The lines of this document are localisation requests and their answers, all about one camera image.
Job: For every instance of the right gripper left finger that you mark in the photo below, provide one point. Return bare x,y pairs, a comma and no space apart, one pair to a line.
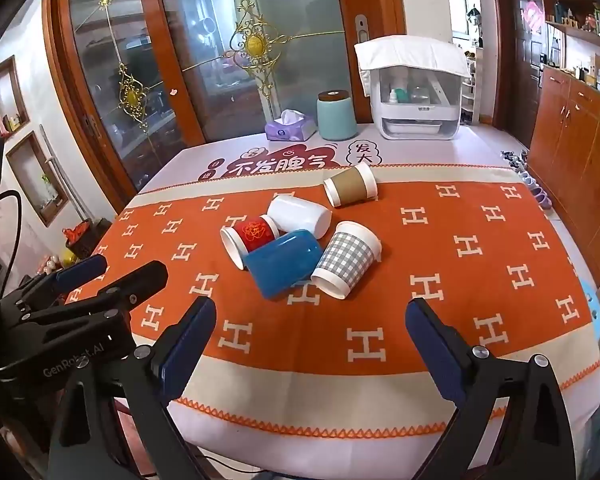
88,441

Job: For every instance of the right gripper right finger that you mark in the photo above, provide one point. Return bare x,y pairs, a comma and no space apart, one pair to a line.
534,441

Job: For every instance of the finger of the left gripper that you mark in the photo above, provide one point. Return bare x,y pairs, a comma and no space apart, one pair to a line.
47,288
122,295

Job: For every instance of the blue plastic cup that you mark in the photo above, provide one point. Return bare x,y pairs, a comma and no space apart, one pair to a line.
278,265

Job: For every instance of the red patterned paper cup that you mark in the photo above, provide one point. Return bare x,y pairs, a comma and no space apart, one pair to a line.
246,235

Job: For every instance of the plain white cup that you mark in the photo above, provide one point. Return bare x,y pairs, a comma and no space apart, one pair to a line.
291,213

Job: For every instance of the grey checked paper cup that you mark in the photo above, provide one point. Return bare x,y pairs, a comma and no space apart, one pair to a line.
350,252

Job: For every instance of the brown sleeved paper cup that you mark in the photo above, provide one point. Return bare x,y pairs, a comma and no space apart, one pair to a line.
351,186

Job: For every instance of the orange H-pattern tablecloth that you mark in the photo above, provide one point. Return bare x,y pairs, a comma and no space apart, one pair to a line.
322,379

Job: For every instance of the wooden glass sliding door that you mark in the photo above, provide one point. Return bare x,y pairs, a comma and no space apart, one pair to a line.
140,80

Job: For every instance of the purple tissue box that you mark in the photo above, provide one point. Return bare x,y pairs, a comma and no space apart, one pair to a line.
291,126

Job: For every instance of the teal canister with brown lid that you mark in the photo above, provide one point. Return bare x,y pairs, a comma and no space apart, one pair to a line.
335,116

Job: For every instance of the wooden cabinet with shelves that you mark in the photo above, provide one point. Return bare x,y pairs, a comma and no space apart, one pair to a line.
565,147

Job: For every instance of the white countertop appliance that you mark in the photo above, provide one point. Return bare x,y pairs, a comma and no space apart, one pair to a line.
414,104

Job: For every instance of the dark wooden entrance door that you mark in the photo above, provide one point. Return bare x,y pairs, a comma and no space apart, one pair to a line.
517,89

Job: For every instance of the white cloth cover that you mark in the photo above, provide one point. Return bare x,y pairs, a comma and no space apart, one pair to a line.
410,51

